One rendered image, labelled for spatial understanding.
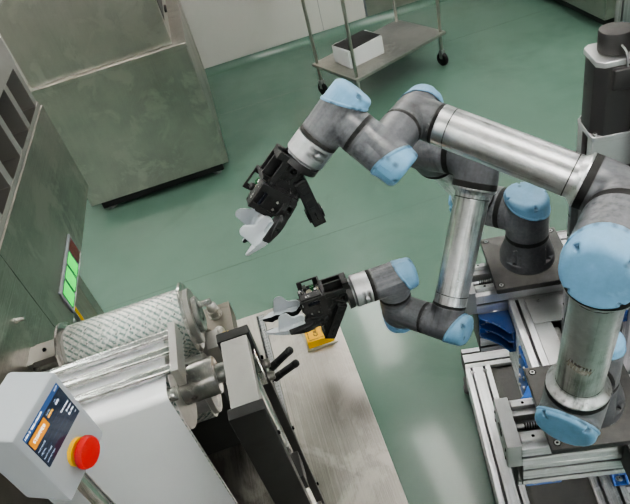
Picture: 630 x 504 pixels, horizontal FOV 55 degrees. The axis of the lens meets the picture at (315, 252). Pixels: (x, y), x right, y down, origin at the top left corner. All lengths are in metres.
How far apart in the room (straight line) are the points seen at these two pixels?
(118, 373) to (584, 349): 0.75
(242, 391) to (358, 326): 2.01
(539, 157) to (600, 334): 0.30
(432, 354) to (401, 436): 0.41
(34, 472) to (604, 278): 0.75
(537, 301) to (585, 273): 0.90
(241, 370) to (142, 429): 0.17
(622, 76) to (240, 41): 4.75
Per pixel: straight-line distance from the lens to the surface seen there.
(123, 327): 1.23
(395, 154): 1.01
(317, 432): 1.42
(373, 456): 1.36
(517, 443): 1.51
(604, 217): 0.97
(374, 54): 4.56
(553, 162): 1.06
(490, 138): 1.07
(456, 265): 1.34
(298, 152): 1.04
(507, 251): 1.78
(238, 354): 0.88
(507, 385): 2.29
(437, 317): 1.37
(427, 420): 2.47
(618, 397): 1.48
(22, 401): 0.57
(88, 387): 0.96
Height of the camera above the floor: 2.07
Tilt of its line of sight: 39 degrees down
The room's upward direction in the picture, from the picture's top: 17 degrees counter-clockwise
